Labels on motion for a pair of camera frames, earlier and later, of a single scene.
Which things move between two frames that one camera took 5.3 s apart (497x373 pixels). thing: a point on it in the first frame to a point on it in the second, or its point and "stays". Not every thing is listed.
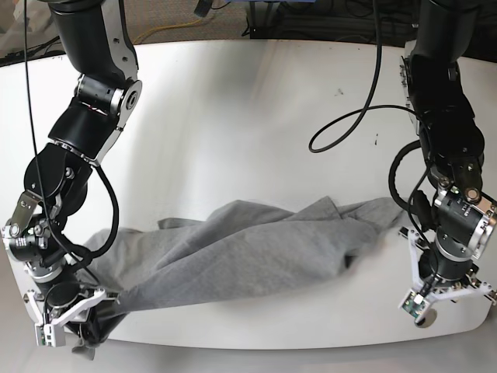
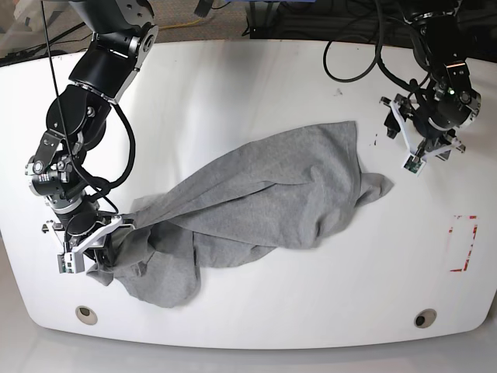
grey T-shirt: (245, 245) to (298, 189)
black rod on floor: (20, 56) stays
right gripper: (433, 291) to (439, 144)
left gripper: (64, 301) to (94, 241)
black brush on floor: (203, 8) stays
